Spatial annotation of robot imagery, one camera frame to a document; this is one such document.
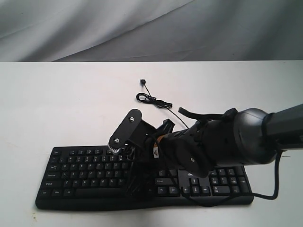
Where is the black acer keyboard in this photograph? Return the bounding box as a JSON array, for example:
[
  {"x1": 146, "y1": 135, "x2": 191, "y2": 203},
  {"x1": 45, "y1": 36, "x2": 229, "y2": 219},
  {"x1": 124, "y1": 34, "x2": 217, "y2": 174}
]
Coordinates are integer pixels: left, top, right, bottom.
[{"x1": 35, "y1": 146, "x2": 253, "y2": 211}]

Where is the black keyboard usb cable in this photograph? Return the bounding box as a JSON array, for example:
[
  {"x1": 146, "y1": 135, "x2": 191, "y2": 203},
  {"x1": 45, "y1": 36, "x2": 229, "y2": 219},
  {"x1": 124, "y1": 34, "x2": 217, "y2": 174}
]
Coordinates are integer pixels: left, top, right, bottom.
[{"x1": 136, "y1": 79, "x2": 190, "y2": 130}]

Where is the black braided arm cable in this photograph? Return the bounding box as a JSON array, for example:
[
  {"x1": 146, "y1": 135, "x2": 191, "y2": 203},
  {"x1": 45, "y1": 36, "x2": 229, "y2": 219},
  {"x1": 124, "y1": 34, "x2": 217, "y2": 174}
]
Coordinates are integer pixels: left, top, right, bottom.
[{"x1": 151, "y1": 106, "x2": 285, "y2": 208}]

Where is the grey backdrop cloth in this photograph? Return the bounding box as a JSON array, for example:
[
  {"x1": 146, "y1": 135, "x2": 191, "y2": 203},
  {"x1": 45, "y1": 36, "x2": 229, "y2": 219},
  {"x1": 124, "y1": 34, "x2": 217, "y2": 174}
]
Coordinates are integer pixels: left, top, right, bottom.
[{"x1": 0, "y1": 0, "x2": 303, "y2": 61}]

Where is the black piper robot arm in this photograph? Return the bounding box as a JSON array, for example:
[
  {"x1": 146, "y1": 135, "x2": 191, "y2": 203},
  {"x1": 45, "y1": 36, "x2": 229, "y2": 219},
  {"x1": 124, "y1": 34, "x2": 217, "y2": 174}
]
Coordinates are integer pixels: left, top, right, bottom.
[{"x1": 118, "y1": 105, "x2": 303, "y2": 197}]

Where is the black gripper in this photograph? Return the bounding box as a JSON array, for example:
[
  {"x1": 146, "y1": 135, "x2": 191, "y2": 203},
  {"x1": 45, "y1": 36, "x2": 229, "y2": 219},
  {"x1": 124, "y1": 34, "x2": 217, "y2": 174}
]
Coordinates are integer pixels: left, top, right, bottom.
[{"x1": 124, "y1": 120, "x2": 234, "y2": 196}]

